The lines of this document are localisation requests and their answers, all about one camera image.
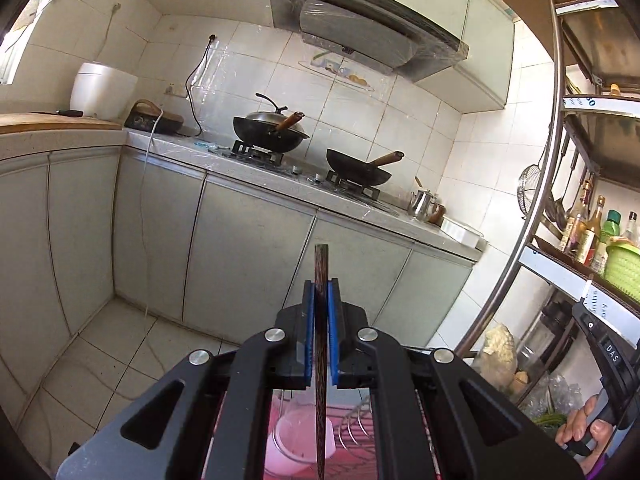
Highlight white rice cooker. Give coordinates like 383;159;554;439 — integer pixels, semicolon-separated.
70;62;139;123

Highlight wire dish rack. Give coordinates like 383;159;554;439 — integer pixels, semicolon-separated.
332;395;381;461

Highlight black ladle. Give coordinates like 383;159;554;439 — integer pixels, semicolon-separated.
546;130;570;228

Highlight green capped bottle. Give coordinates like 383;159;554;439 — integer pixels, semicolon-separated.
590;210;621;273

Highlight black blender jug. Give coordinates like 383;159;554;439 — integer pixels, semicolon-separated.
520;300;576;376

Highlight lower kitchen cabinets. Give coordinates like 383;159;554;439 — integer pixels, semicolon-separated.
0;130;488;391

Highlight open black wok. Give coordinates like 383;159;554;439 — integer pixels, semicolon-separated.
326;148;405;187

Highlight black power cable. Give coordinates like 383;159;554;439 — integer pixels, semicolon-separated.
186;34;218;137

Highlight wooden cutting board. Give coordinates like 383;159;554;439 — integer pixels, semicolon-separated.
0;112;123;135

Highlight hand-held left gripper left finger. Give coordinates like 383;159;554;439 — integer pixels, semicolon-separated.
55;280;318;480

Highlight clear bottle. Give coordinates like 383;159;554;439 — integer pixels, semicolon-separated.
622;210;640;247

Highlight pink tray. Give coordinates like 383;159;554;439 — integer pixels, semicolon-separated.
215;390;441;480

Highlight upper kitchen cabinets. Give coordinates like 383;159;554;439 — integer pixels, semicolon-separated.
136;0;516;115

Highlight black wok with lid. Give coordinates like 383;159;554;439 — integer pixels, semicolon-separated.
232;92;311;155

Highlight metal shelf rack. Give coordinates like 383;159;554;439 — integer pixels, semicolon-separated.
452;0;640;411

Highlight dark wooden chopstick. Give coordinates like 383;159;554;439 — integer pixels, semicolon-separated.
314;244;331;480

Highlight person's right forearm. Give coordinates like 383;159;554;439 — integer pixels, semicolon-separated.
582;452;621;480

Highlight steel kettle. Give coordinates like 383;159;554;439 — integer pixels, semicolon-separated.
407;177;441;221

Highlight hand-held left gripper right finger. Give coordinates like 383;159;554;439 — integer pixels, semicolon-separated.
327;280;586;480

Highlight pink plastic cup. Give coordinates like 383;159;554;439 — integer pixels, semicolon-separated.
265;407;336;476

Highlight black range hood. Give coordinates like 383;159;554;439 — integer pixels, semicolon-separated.
267;0;470;83

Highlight green plastic basket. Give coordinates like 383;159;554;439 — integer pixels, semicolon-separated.
602;240;640;306

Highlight yellow oil bottle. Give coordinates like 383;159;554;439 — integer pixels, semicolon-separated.
575;195;607;266

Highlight wire skimmer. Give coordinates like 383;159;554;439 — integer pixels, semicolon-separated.
517;164;548;221

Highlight person's right hand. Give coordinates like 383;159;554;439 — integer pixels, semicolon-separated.
555;392;621;457

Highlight gas stove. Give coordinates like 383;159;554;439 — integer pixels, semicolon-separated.
227;140;401;216

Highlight white rectangular dish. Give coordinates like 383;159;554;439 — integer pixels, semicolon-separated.
440;216;483;248

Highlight napa cabbage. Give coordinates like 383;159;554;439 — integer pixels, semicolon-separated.
472;324;518;386

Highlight kitchen cabinets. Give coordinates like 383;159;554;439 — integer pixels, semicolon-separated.
136;0;516;115
0;130;488;391

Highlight black electric cooker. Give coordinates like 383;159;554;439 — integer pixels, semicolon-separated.
124;100;185;136

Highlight dark sauce bottle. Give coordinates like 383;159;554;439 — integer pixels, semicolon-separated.
560;180;593;253

